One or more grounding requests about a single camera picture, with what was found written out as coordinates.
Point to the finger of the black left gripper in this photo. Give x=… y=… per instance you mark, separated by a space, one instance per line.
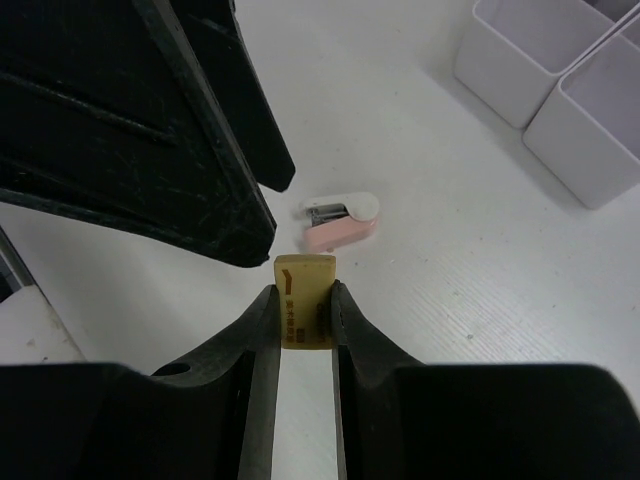
x=141 y=116

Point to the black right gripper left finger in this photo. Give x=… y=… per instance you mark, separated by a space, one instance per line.
x=209 y=414

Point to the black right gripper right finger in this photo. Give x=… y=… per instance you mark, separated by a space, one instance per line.
x=398 y=418

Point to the yellow staple box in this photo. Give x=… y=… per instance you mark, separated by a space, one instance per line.
x=304 y=284

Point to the white right organizer box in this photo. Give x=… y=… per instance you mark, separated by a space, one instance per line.
x=587 y=131

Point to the white organizer box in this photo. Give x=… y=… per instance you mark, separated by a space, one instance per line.
x=587 y=131
x=513 y=52

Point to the white left organizer box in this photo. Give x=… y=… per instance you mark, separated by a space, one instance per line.
x=513 y=52

